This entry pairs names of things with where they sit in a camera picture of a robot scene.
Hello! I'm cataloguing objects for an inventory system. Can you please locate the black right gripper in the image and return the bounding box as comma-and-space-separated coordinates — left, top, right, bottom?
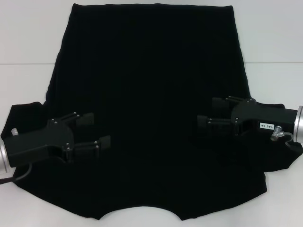
196, 95, 298, 143

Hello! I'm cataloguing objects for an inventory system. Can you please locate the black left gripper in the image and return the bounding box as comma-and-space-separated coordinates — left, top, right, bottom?
3, 112, 112, 167

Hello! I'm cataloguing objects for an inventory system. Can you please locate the black shirt with white print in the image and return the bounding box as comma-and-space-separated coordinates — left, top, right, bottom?
0, 2, 303, 215

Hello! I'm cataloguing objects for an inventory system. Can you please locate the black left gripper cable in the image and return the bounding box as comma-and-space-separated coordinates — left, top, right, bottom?
0, 163, 34, 185

